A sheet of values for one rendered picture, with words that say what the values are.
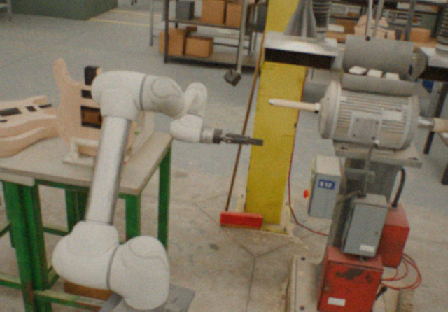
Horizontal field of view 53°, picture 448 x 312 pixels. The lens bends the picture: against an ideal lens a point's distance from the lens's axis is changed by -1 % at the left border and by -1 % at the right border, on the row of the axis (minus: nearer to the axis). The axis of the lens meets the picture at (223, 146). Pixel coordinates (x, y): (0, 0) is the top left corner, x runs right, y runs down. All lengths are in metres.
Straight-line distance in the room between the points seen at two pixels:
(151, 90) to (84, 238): 0.54
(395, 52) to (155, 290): 1.35
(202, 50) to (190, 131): 4.91
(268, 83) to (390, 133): 1.15
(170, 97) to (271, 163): 1.64
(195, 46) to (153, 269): 5.72
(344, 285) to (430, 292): 1.07
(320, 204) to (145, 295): 0.74
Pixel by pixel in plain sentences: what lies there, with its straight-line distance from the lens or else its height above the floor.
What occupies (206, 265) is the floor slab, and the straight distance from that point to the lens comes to 2.98.
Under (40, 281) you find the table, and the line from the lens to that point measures 2.51.
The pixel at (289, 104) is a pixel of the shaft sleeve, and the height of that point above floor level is 1.26.
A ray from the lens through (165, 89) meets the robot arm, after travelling 1.58.
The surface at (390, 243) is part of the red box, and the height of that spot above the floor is 0.69.
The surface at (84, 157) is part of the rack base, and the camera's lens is 2.15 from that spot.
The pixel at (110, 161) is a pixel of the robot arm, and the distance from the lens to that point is 1.62.
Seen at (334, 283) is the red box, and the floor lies 0.50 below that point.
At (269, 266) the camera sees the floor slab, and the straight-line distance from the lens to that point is 3.03.
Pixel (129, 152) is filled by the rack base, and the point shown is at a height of 0.96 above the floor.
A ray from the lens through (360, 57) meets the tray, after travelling 2.06.
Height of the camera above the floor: 1.92
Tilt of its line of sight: 25 degrees down
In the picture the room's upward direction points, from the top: 5 degrees clockwise
